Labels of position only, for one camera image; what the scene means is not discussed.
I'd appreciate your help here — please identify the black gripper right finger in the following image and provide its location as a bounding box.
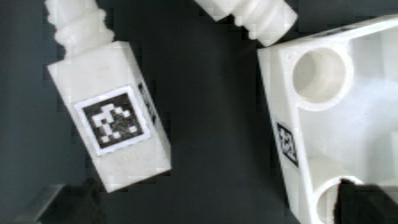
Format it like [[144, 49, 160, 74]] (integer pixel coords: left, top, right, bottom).
[[334, 179, 398, 224]]

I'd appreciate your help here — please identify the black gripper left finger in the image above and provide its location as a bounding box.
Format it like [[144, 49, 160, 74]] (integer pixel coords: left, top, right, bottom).
[[16, 179, 105, 224]]

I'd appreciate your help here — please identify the white chair leg with tag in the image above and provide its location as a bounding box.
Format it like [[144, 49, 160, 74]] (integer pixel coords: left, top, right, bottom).
[[193, 0, 298, 46], [44, 0, 172, 191]]

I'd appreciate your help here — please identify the white chair seat plate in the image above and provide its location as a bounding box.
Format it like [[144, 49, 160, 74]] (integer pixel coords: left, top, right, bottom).
[[257, 14, 398, 224]]

